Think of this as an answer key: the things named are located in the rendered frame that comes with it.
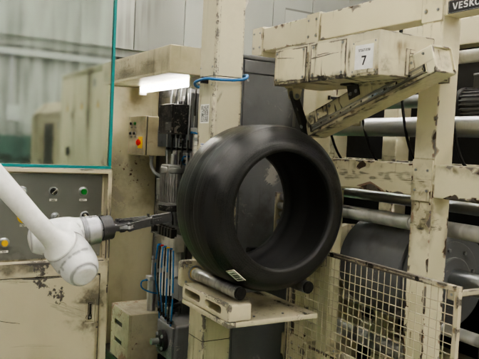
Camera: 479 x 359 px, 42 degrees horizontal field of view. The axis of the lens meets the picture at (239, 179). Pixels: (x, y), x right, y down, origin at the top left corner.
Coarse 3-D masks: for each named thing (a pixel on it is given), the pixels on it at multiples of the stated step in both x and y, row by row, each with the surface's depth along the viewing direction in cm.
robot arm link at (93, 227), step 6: (90, 216) 191; (96, 216) 189; (84, 222) 186; (90, 222) 186; (96, 222) 187; (84, 228) 185; (90, 228) 186; (96, 228) 187; (102, 228) 189; (90, 234) 186; (96, 234) 187; (102, 234) 188; (90, 240) 186; (96, 240) 188
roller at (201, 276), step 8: (192, 272) 235; (200, 272) 231; (208, 272) 230; (200, 280) 229; (208, 280) 223; (216, 280) 219; (224, 280) 217; (216, 288) 219; (224, 288) 213; (232, 288) 209; (240, 288) 208; (232, 296) 209; (240, 296) 208
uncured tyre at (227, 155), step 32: (256, 128) 210; (288, 128) 214; (192, 160) 217; (224, 160) 202; (256, 160) 203; (288, 160) 242; (320, 160) 217; (192, 192) 207; (224, 192) 199; (288, 192) 245; (320, 192) 237; (192, 224) 207; (224, 224) 200; (288, 224) 245; (320, 224) 236; (224, 256) 202; (256, 256) 239; (288, 256) 240; (320, 256) 220; (256, 288) 212
